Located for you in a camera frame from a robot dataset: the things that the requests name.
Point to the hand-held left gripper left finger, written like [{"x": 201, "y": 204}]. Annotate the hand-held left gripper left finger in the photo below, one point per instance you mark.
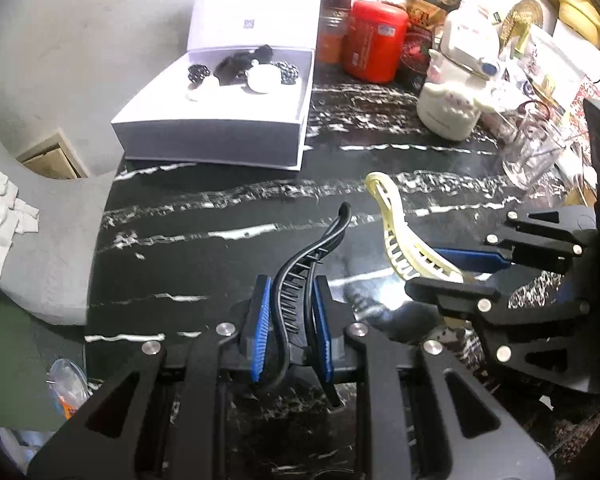
[{"x": 260, "y": 325}]

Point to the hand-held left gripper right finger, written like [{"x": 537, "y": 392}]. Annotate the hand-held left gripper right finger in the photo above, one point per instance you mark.
[{"x": 325, "y": 330}]

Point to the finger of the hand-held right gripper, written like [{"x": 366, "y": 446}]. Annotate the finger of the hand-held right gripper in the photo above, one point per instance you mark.
[
  {"x": 460, "y": 292},
  {"x": 475, "y": 261}
]

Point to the black banana hair clip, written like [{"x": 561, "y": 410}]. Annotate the black banana hair clip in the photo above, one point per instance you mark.
[{"x": 287, "y": 280}]

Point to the cream banana hair clip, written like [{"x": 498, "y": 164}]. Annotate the cream banana hair clip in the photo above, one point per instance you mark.
[{"x": 390, "y": 225}]

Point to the lavender gift box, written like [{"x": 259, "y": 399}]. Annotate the lavender gift box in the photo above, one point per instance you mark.
[{"x": 205, "y": 145}]

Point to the checkered scrunchie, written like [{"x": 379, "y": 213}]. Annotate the checkered scrunchie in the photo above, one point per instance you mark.
[{"x": 287, "y": 74}]

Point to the polka dot scrunchie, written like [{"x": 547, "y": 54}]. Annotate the polka dot scrunchie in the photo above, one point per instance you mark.
[{"x": 197, "y": 72}]

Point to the clear glass cup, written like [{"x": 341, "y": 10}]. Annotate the clear glass cup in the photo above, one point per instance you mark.
[{"x": 530, "y": 155}]

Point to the white cartoon kettle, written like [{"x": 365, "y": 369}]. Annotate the white cartoon kettle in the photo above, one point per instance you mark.
[{"x": 445, "y": 110}]

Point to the yellow cloth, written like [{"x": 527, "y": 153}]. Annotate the yellow cloth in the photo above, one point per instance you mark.
[{"x": 582, "y": 12}]

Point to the gold fan ornament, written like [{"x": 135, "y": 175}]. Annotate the gold fan ornament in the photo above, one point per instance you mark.
[{"x": 522, "y": 17}]

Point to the plastic cup with orange scraps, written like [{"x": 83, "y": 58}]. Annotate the plastic cup with orange scraps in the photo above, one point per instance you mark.
[{"x": 67, "y": 387}]

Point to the red canister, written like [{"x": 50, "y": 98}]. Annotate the red canister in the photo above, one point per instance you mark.
[{"x": 375, "y": 45}]

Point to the white round case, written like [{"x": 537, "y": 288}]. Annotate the white round case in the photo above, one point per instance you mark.
[{"x": 262, "y": 80}]

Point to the jar with orange contents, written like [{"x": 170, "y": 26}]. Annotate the jar with orange contents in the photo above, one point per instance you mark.
[{"x": 332, "y": 42}]

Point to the wooden drawer box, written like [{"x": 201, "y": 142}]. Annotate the wooden drawer box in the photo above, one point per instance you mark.
[{"x": 50, "y": 157}]

